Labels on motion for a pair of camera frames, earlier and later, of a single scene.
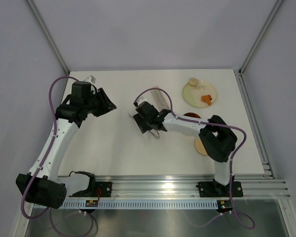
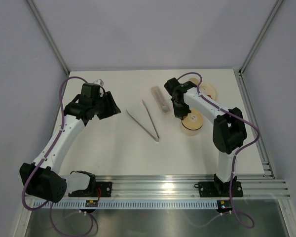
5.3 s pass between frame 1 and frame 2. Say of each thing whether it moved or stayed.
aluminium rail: stayed
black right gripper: moved
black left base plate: stayed
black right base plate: stayed
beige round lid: moved
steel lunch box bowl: moved
